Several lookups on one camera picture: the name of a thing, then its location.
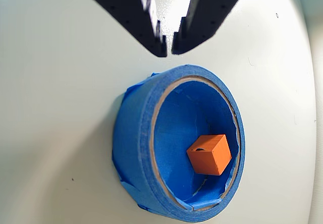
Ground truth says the small pink cube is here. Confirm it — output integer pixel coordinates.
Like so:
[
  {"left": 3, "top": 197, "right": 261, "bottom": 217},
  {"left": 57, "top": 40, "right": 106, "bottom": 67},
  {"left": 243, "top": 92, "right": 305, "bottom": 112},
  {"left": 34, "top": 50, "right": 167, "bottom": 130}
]
[{"left": 186, "top": 134, "right": 233, "bottom": 177}]

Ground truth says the blue round bowl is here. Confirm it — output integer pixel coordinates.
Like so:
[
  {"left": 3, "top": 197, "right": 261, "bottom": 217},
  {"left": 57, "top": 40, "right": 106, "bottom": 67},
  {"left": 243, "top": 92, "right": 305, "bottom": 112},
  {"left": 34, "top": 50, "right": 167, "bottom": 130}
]
[{"left": 111, "top": 63, "right": 246, "bottom": 223}]

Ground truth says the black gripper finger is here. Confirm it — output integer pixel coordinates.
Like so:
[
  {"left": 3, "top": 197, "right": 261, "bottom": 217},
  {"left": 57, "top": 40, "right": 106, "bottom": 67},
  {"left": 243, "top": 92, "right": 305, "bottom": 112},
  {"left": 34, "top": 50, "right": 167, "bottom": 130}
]
[
  {"left": 69, "top": 0, "right": 168, "bottom": 58},
  {"left": 171, "top": 0, "right": 276, "bottom": 56}
]

